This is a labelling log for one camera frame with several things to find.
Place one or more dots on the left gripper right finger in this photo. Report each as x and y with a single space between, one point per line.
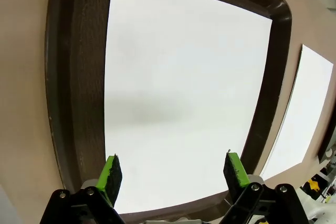
235 176

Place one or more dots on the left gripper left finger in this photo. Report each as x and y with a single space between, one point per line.
110 182

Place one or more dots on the white A4 paper stack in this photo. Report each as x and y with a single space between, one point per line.
307 108
183 77

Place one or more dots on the brown plastic serving tray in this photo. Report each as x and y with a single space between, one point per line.
84 77

